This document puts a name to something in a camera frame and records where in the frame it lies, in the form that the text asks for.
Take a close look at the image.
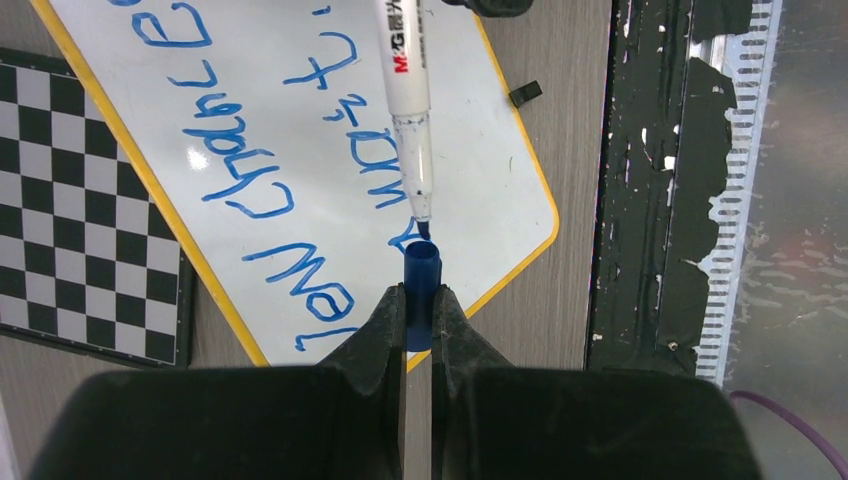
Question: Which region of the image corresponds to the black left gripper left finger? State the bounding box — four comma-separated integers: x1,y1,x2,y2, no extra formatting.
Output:
30,286,406,479

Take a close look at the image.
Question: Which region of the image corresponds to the blue marker cap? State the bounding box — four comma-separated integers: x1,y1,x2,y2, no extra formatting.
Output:
403,240,442,353

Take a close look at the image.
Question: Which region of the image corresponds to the black white chessboard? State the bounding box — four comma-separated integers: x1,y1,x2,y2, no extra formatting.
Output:
1,49,195,368

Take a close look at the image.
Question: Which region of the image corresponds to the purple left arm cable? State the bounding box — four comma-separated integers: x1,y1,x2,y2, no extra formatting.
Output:
728,390,848,473

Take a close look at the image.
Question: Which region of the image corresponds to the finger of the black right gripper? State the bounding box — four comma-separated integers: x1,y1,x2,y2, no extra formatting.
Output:
442,0,534,18

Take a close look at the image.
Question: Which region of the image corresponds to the white toothed cable rail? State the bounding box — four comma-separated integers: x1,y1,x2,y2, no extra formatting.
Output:
692,0,783,387

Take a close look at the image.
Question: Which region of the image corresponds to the white blue marker pen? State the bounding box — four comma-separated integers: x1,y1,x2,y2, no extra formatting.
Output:
372,0,434,240

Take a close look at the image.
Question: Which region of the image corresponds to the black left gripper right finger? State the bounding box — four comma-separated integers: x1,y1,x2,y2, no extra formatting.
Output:
431,287,761,479

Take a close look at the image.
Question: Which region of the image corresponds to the yellow framed whiteboard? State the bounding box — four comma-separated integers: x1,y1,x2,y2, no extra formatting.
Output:
34,1,560,365

